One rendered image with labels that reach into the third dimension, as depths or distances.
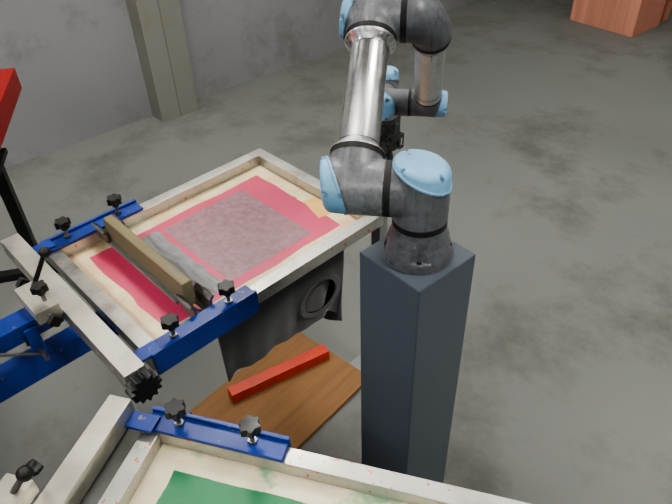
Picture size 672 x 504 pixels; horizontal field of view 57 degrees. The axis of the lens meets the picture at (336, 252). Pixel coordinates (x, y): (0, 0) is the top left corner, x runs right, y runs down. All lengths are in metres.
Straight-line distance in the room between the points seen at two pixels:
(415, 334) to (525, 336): 1.60
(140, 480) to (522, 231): 2.63
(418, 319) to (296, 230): 0.64
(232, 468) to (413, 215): 0.62
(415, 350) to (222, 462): 0.47
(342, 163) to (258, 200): 0.79
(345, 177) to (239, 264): 0.61
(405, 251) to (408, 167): 0.18
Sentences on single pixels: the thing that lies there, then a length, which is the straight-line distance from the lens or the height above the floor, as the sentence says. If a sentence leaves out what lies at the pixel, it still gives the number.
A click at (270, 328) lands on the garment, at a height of 0.75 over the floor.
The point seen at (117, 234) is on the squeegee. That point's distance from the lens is 1.80.
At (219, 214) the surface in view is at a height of 0.96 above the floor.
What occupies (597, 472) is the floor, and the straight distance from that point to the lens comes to 2.56.
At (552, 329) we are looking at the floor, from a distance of 2.98.
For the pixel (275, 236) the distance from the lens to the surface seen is 1.82.
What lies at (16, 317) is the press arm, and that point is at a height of 1.04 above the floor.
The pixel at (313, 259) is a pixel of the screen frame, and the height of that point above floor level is 0.99.
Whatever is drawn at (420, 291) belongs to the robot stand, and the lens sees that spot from 1.27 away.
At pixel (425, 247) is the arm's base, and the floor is 1.26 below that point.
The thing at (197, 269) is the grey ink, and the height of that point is 0.96.
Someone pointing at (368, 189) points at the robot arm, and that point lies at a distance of 1.21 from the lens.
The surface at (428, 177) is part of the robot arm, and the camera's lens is 1.19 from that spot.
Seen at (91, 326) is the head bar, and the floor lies 1.04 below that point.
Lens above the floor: 2.05
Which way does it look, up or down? 39 degrees down
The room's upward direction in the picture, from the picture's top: 2 degrees counter-clockwise
